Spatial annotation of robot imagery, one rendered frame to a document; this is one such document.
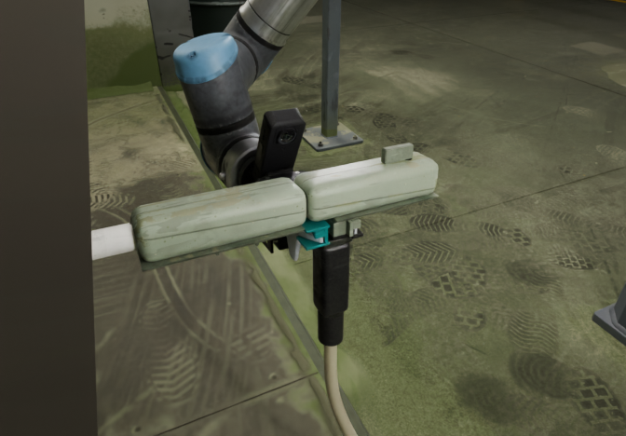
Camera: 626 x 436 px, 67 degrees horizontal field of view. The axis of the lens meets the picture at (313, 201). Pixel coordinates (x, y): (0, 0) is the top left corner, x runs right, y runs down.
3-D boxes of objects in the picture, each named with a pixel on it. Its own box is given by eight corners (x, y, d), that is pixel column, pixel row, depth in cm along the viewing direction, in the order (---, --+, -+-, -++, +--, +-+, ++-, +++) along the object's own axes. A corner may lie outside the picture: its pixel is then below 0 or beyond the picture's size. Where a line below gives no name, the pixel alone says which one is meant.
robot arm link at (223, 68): (189, 34, 73) (213, 110, 79) (156, 54, 63) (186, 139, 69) (246, 23, 71) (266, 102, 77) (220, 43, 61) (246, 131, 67)
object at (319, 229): (312, 226, 51) (312, 208, 50) (330, 244, 47) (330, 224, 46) (290, 232, 50) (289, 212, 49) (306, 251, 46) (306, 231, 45)
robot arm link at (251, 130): (187, 124, 75) (207, 179, 80) (209, 145, 65) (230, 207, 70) (242, 105, 78) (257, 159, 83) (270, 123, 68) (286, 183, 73)
